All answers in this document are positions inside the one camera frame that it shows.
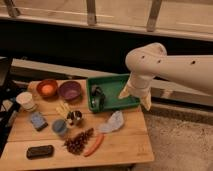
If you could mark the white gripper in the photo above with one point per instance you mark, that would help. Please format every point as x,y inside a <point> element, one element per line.
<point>138,86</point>

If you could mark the purple bowl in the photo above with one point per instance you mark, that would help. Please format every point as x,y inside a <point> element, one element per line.
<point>70,90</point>

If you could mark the blue cup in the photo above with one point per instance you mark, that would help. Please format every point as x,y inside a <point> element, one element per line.
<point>59,127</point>

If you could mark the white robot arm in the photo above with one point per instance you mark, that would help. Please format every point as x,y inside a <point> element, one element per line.
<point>150,61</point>

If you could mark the blue sponge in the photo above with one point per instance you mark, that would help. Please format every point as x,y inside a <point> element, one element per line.
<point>38,121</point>

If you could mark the black stand at left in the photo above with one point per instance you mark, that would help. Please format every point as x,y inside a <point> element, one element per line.
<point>8,91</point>

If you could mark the yellow fries toy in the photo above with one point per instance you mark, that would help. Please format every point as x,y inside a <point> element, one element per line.
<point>63,109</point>

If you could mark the green plastic tray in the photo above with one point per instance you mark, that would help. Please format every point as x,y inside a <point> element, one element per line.
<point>111,87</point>

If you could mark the white paper cup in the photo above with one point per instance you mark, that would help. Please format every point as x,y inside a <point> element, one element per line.
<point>25,99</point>

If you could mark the small dark patterned cup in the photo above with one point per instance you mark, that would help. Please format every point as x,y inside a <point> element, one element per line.
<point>74,117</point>

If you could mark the brown pinecone cluster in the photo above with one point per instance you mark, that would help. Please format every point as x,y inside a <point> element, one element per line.
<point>77,144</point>

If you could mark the black object in tray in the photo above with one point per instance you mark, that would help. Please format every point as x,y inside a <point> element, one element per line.
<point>98,97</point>

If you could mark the orange bowl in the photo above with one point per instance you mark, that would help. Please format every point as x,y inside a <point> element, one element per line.
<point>47,88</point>

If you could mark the orange carrot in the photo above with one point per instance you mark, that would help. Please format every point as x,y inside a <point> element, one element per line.
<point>95,145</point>

